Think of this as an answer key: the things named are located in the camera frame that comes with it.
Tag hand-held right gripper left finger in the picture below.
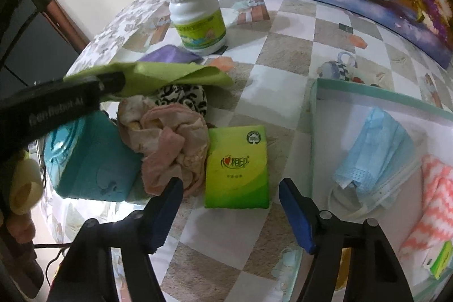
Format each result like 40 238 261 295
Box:
48 177 185 302

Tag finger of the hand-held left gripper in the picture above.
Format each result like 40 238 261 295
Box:
95 71 127 95

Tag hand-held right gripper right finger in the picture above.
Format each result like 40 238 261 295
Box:
279 177 414 302

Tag purple cloth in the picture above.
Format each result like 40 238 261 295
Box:
136 44 205 66

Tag green cloth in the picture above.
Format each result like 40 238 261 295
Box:
63 61 234 99

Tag green tissue pack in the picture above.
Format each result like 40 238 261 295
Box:
204 125 271 210

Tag leopard print cloth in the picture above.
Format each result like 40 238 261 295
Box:
156 83 208 119

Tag pink floral cloth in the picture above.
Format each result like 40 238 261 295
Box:
117 94 210 198

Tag blue face mask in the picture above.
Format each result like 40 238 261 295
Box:
327 107 423 218

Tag teal shallow cardboard tray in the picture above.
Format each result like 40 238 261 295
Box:
309 77 453 302

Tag pink white checked towel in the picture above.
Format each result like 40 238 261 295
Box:
400 154 453 262

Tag small green packet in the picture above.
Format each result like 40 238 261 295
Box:
423 240 453 281

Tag cream tape roll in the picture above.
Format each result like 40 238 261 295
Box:
9 148 45 216

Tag teal plastic box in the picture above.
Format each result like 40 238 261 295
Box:
42 109 144 205

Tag white pill bottle green label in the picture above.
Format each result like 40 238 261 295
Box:
162 0 227 55

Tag thin black wire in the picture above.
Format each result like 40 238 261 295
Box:
33 242 76 288

